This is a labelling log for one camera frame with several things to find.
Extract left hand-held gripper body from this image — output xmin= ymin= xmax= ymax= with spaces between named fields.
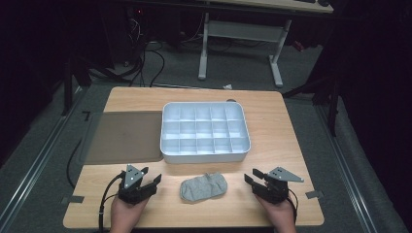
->
xmin=118 ymin=163 xmax=157 ymax=206

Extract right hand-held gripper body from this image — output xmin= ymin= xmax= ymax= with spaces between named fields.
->
xmin=252 ymin=166 xmax=305 ymax=205

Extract grey sock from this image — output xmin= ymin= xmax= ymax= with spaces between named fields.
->
xmin=179 ymin=171 xmax=228 ymax=202

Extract white compartment storage box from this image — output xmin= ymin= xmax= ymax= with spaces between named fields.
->
xmin=159 ymin=101 xmax=252 ymax=164

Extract person's right hand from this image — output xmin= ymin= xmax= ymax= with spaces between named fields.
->
xmin=255 ymin=193 xmax=297 ymax=233

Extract grey tape strip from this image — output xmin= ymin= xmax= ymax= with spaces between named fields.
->
xmin=60 ymin=195 xmax=86 ymax=205
xmin=305 ymin=189 xmax=325 ymax=200

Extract black stand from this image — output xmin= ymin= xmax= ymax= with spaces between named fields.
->
xmin=282 ymin=64 xmax=342 ymax=138
xmin=60 ymin=53 xmax=130 ymax=117

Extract white-legged desk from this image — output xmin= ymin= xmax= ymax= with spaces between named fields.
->
xmin=197 ymin=0 xmax=334 ymax=88

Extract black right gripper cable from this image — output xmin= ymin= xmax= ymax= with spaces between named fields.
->
xmin=287 ymin=188 xmax=299 ymax=225

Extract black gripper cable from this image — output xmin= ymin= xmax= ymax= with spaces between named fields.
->
xmin=287 ymin=188 xmax=299 ymax=225
xmin=97 ymin=171 xmax=126 ymax=233

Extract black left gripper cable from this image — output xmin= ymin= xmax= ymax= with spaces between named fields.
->
xmin=97 ymin=171 xmax=126 ymax=233

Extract thin black floor cable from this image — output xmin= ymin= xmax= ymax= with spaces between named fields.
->
xmin=66 ymin=138 xmax=83 ymax=189

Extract metal floor rail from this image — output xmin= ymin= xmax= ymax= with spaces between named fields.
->
xmin=0 ymin=86 xmax=86 ymax=233
xmin=315 ymin=105 xmax=379 ymax=233

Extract black floor cables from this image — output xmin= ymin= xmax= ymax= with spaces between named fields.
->
xmin=127 ymin=13 xmax=166 ymax=88

